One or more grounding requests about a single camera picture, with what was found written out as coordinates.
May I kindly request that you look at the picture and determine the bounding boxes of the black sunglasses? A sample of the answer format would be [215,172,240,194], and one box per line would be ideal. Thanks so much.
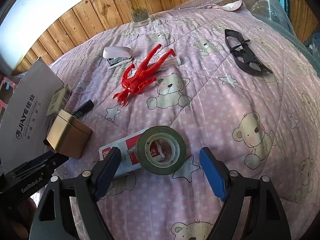
[224,29,273,77]

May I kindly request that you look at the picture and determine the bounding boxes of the grey cardboard box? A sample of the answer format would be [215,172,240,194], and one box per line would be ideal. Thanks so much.
[0,57,63,173]

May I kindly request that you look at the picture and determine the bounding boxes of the pink cloth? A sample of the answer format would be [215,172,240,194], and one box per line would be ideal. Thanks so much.
[220,0,242,12]

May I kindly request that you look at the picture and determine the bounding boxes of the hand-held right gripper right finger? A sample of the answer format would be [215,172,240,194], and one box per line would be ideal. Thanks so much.
[199,147,292,240]

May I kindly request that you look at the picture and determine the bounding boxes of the white stapler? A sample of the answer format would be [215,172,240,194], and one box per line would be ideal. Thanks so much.
[102,46,133,69]

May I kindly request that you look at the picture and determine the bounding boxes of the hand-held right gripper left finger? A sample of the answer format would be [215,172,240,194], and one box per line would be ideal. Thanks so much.
[34,146,122,240]

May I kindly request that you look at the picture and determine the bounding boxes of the pink bear printed blanket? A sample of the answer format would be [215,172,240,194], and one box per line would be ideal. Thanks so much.
[49,4,320,240]

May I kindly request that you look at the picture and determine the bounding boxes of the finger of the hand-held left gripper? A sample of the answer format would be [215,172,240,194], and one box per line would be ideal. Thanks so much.
[37,154,70,178]
[5,151,56,178]

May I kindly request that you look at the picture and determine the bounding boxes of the red white staples box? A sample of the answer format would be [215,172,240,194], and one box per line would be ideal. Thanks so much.
[99,127,173,179]

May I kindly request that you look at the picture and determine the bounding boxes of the clear plastic case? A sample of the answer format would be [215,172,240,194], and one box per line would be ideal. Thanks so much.
[147,56,181,73]

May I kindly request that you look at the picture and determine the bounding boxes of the black marker pen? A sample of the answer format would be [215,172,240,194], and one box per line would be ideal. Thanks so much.
[71,100,95,118]

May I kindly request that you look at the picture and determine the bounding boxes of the small beige carton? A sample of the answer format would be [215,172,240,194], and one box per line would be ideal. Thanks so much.
[46,85,72,117]

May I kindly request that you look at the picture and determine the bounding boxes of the gold metal tin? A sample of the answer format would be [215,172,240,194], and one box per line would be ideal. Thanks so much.
[46,109,93,159]

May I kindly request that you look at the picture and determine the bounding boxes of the glass bottle with tea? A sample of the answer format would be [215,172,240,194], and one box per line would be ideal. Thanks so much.
[118,0,152,28]

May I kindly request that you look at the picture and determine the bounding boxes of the dark green tape roll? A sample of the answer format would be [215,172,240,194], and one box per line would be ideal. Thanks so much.
[137,125,187,175]

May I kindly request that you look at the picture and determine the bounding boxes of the red plastic toy figure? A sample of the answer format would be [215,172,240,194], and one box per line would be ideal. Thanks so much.
[113,44,177,107]

